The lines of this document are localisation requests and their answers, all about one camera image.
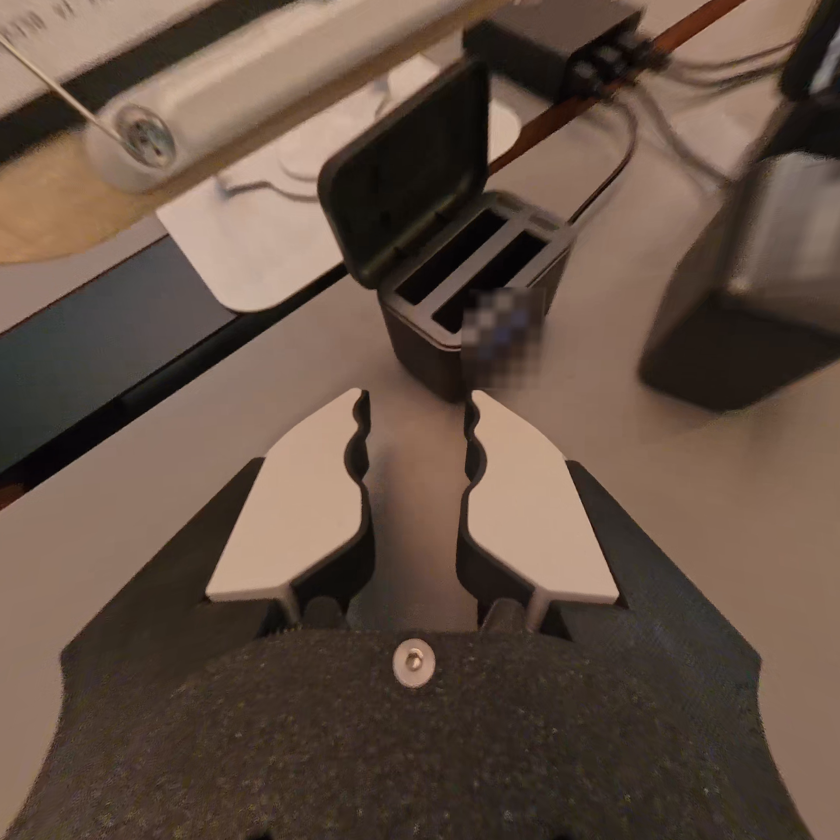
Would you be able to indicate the black battery charging case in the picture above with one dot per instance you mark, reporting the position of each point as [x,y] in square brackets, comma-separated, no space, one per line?
[735,328]
[394,171]
[814,53]

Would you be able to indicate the black multi-port power hub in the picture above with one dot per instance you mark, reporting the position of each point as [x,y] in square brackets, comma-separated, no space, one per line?
[551,33]

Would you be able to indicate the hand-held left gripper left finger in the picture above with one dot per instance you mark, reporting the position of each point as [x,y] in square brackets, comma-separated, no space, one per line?
[289,525]

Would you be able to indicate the dark flat pad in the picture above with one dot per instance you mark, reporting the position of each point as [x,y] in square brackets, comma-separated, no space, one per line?
[118,341]

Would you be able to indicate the wooden sign board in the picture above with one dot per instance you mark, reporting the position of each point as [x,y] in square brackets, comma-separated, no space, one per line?
[46,223]

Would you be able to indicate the white instruction sheet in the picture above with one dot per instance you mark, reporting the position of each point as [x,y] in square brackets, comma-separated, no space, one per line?
[79,40]

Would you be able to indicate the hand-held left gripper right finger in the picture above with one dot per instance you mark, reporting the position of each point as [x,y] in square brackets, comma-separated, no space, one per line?
[538,525]

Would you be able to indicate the white stand base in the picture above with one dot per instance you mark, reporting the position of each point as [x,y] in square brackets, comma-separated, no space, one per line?
[250,250]

